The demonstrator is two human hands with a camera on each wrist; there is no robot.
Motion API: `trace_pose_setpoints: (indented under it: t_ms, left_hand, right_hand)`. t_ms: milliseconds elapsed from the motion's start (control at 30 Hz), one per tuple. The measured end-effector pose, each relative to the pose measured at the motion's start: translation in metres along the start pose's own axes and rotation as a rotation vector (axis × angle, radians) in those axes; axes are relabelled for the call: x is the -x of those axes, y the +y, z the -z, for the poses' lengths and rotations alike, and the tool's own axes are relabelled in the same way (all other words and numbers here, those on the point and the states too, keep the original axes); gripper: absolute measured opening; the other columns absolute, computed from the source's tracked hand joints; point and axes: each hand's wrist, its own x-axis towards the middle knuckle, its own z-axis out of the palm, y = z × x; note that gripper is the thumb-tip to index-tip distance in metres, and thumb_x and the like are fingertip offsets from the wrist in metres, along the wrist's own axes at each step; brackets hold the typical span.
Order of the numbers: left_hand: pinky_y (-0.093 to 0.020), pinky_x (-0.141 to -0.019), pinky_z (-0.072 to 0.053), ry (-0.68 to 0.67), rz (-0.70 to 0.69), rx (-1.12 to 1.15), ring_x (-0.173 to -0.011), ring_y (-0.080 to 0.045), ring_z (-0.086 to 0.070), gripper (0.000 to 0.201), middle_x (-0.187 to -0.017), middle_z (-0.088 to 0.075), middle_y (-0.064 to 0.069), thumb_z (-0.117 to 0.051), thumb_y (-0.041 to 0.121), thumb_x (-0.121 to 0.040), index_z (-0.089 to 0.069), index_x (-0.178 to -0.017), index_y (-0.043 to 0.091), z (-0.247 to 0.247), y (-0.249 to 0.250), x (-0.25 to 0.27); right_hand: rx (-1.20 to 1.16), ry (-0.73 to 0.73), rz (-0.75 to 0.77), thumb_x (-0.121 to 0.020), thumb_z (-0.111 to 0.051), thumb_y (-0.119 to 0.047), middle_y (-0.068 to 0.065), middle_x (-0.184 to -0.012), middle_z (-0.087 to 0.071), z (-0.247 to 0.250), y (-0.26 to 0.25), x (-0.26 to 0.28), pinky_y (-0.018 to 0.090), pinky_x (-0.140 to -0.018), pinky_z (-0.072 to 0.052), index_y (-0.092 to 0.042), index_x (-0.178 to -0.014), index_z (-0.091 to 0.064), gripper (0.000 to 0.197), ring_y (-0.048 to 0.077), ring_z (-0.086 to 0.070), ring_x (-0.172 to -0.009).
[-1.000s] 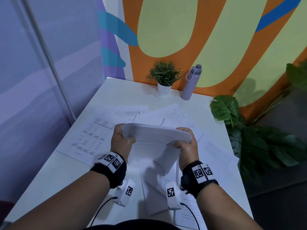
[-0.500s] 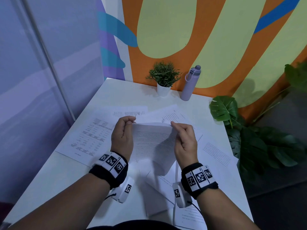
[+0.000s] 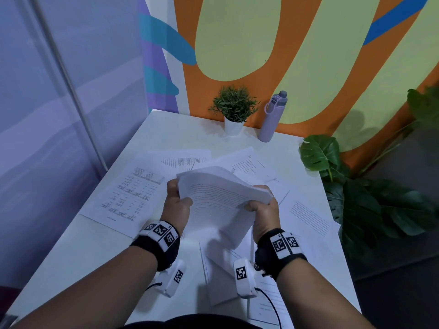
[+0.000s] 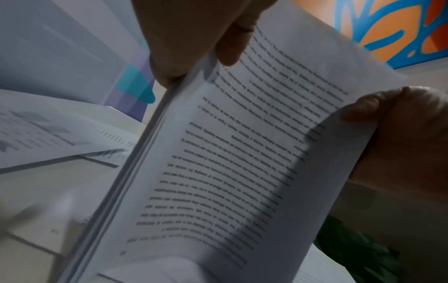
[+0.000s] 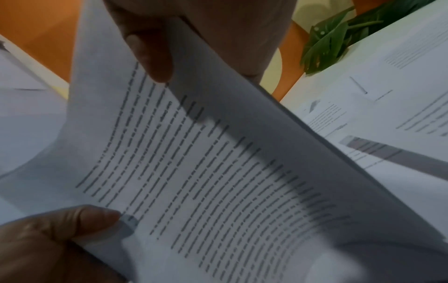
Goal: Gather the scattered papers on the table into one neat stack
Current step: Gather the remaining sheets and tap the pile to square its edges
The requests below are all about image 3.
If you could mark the person's left hand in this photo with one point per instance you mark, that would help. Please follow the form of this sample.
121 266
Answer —
175 212

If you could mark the person's right hand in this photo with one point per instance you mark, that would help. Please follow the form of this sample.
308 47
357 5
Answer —
267 219

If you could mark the thick neat paper stack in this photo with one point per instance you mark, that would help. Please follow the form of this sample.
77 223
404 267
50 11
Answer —
216 202

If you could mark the pile of printed papers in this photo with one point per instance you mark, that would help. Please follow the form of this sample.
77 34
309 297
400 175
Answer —
130 188

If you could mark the person's right forearm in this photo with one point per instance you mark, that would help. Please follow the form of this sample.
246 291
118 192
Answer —
315 298

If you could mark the person's left forearm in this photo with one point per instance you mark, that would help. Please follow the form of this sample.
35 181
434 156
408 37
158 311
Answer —
96 298

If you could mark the person's black shirt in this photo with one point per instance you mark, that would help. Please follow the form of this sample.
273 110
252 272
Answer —
192 322

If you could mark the white table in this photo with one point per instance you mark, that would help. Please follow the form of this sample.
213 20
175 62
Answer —
178 133

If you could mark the large green monstera plant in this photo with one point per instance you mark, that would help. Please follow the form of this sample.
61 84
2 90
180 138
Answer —
319 152

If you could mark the lilac water bottle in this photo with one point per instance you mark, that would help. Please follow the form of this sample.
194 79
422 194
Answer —
271 123

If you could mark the small green plant white pot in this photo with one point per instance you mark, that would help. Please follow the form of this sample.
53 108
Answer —
235 102

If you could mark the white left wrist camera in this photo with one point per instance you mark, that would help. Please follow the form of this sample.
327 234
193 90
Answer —
173 280

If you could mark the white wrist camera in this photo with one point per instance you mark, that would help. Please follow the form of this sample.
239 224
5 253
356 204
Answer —
173 280
244 284

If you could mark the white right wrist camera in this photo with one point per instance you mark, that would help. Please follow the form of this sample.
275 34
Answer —
244 284

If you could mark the grey metal frame pole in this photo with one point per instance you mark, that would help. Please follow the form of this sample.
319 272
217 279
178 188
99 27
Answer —
70 82

